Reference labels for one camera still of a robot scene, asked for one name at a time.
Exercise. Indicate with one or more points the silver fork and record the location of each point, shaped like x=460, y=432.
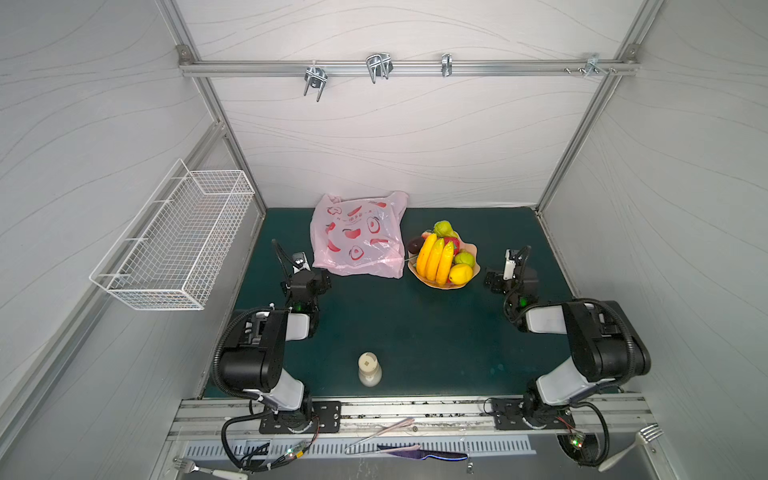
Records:
x=642, y=437
x=188, y=466

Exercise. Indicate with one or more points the metal hook clamp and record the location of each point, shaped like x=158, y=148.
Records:
x=379, y=65
x=315, y=79

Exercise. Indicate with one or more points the red dragon fruit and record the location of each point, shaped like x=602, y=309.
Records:
x=455, y=241

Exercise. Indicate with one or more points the pink plastic bag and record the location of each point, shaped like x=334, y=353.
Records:
x=359, y=236

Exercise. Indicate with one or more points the dark purple fruit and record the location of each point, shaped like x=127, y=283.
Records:
x=415, y=245

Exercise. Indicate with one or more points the yellow lemon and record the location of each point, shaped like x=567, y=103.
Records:
x=461, y=274

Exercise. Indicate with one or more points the left metal hook clamp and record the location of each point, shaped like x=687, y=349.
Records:
x=315, y=79

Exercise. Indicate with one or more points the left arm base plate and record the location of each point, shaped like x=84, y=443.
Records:
x=321, y=416

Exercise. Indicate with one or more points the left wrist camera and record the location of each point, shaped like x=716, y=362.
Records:
x=300, y=262

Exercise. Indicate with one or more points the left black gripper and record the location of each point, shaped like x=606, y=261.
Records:
x=294, y=275

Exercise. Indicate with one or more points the tan fruit plate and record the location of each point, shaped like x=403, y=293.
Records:
x=464, y=246

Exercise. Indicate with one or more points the green fruit at back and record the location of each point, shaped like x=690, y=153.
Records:
x=443, y=229

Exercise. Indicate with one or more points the right silver fork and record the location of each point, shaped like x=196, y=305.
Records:
x=642, y=437

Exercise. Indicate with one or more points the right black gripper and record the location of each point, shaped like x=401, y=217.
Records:
x=513, y=280

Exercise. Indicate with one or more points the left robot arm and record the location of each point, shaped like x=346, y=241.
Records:
x=248, y=361

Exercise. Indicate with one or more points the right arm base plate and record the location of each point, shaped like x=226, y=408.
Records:
x=519, y=414

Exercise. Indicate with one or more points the small metal ring clamp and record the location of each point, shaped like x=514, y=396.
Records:
x=446, y=65

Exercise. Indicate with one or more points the yellow banana bunch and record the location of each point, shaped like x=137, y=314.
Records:
x=434, y=262

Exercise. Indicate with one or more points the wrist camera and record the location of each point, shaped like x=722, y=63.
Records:
x=510, y=266
x=300, y=262

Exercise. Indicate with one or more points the purple handled knife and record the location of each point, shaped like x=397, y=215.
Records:
x=417, y=452

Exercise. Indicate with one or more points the small beige bottle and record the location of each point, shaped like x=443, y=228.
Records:
x=369, y=369

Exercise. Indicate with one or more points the right metal bracket clamp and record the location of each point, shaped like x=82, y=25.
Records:
x=592, y=67

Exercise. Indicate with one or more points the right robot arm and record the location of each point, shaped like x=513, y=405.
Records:
x=605, y=349

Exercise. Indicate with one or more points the left silver fork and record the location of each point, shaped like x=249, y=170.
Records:
x=188, y=466

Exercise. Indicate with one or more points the white wire basket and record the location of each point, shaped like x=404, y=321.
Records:
x=171, y=252

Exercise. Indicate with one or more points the middle metal hook clamp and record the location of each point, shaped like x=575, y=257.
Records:
x=379, y=65

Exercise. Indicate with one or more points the metal crossbar rail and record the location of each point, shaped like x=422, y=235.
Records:
x=401, y=68

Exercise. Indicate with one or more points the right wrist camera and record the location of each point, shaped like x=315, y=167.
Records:
x=510, y=266

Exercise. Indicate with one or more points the green apple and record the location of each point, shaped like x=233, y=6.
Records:
x=465, y=258

